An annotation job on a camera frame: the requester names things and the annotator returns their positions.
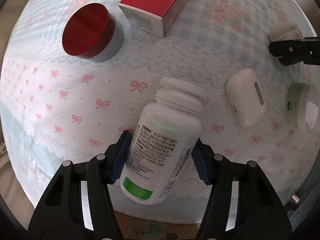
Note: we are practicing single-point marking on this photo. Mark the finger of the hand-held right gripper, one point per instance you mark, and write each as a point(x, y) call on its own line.
point(291, 51)

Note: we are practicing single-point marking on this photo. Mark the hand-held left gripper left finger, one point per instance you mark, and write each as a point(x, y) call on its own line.
point(120, 155)

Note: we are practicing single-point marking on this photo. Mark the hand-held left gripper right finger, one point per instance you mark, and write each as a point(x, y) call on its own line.
point(200, 160)

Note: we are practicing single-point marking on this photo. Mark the small white labelled box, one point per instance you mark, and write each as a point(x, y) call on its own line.
point(286, 33)

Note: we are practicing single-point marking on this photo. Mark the white supplement bottle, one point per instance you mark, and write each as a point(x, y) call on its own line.
point(160, 140)

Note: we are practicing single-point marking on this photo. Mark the green and white round jar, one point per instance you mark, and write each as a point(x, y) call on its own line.
point(297, 105)

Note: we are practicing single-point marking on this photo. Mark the white earbuds case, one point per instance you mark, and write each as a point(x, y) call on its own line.
point(246, 97)

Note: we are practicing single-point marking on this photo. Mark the cardboard box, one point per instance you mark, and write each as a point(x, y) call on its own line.
point(160, 226)

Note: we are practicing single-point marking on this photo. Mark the printed blanket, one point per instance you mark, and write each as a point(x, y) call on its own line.
point(155, 80)

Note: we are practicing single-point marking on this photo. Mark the red round tin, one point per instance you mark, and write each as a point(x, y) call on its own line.
point(88, 30)

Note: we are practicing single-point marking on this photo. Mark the red and white box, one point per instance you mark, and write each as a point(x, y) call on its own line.
point(160, 5)

